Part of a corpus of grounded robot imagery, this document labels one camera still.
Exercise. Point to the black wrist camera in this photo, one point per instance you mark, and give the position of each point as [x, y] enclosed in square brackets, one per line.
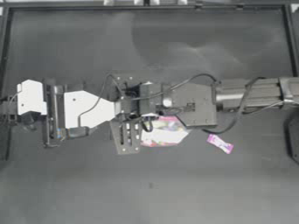
[78, 132]

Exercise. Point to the purple candy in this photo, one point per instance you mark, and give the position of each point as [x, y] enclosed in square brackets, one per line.
[220, 143]

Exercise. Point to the clear bag with pink zip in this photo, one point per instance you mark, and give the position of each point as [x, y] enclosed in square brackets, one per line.
[168, 137]

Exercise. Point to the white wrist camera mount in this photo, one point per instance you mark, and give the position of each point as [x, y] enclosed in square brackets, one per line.
[86, 108]
[31, 96]

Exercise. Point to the black table frame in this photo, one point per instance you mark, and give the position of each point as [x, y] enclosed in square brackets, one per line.
[78, 6]

